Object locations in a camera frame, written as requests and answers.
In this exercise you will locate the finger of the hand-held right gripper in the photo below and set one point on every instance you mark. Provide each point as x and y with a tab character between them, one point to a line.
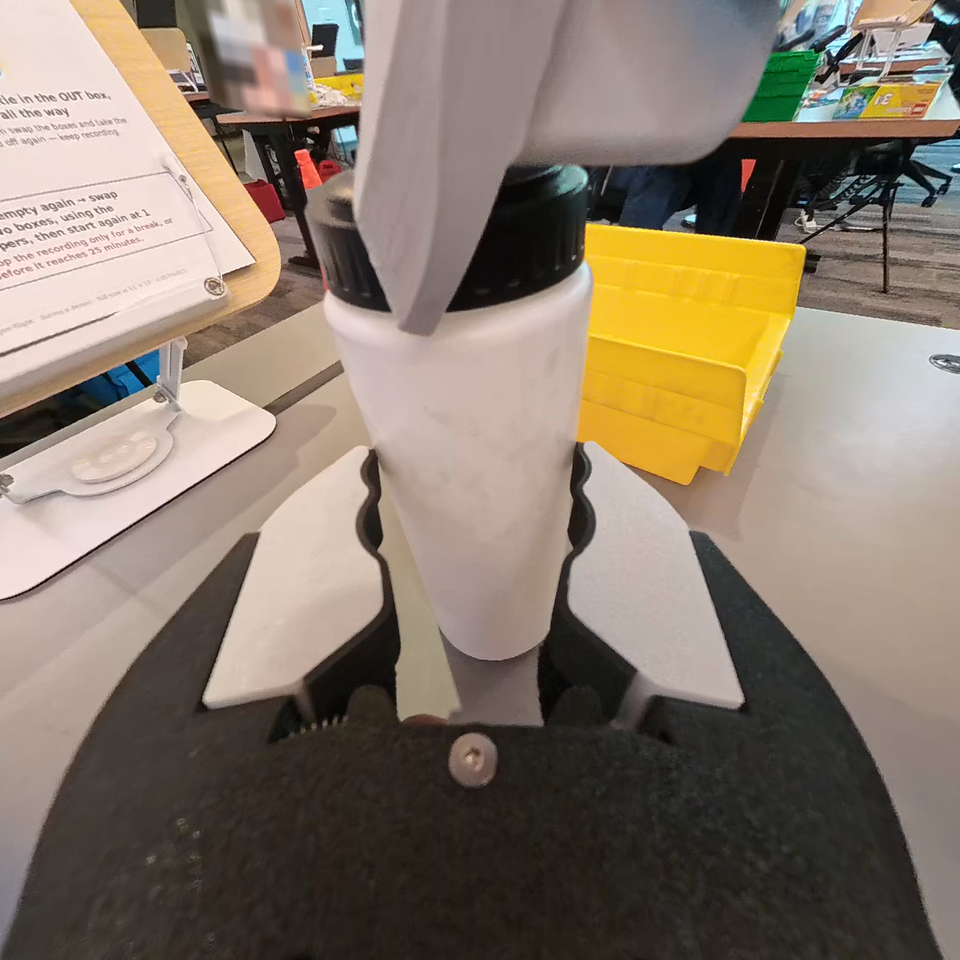
660	75
427	150

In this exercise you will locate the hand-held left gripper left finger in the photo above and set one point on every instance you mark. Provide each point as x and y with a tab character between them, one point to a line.
300	600

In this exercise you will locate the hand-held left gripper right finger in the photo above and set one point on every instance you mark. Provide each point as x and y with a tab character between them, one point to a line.
652	600

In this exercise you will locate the black bottle lid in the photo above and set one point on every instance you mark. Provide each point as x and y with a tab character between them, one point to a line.
525	240

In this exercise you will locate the white plastic bottle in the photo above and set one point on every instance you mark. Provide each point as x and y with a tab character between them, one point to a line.
480	450

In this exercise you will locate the yellow plastic bin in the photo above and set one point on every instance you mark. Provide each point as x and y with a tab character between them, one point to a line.
675	360

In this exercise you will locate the orange traffic cone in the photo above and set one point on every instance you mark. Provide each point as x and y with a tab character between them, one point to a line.
306	174

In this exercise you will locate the green plastic bin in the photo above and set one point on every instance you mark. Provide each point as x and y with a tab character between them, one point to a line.
784	86

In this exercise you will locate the brown wooden table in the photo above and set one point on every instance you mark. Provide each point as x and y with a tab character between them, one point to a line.
840	129
285	118

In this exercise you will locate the instruction sheet on stand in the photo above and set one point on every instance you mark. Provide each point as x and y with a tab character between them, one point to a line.
225	195

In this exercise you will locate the colourful printed box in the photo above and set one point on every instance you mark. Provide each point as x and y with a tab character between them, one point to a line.
889	101

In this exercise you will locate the printed instruction sheet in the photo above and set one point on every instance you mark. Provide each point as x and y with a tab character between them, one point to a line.
75	187

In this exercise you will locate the round metal desk fitting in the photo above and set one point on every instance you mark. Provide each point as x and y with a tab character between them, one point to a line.
946	363

